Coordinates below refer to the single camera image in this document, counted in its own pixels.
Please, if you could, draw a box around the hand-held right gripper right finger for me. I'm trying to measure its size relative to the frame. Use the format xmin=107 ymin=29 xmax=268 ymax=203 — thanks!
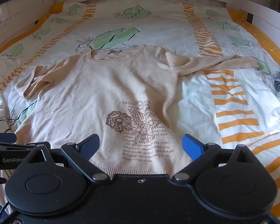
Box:
xmin=172 ymin=134 xmax=259 ymax=183

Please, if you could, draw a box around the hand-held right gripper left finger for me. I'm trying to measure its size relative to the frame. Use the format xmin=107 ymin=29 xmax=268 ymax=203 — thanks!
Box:
xmin=26 ymin=133 xmax=110 ymax=183

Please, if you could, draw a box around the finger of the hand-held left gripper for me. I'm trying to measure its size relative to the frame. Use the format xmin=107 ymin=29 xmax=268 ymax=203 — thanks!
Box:
xmin=0 ymin=133 xmax=17 ymax=143

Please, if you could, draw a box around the beige printed sweater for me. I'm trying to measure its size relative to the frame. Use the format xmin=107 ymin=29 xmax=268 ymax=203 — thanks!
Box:
xmin=14 ymin=44 xmax=259 ymax=176

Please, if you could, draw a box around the white drawer cabinet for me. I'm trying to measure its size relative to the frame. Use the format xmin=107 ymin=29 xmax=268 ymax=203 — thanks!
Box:
xmin=0 ymin=0 xmax=52 ymax=52

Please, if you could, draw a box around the leaf printed duvet cover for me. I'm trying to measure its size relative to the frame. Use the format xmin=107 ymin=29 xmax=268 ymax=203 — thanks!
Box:
xmin=0 ymin=0 xmax=280 ymax=215

